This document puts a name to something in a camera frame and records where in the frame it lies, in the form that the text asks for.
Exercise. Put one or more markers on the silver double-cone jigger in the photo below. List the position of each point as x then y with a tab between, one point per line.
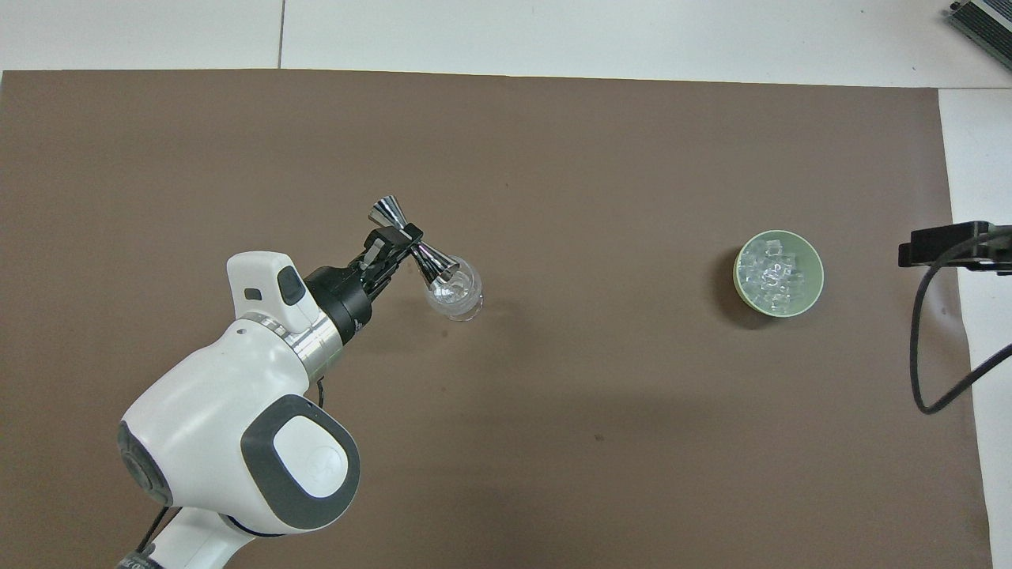
387	209

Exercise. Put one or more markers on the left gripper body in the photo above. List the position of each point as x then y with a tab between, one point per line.
340	300

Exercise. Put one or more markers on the clear drinking glass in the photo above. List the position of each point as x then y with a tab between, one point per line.
463	305

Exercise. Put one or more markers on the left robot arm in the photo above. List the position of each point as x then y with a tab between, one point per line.
205	395

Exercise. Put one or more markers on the black stand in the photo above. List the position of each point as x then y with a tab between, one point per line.
945	243

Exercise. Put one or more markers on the heap of clear ice cubes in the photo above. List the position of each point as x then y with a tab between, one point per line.
775	274

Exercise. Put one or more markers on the green bowl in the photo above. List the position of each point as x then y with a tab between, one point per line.
815	276

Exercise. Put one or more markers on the grey ribbed metal device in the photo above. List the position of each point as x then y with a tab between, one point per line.
984	20

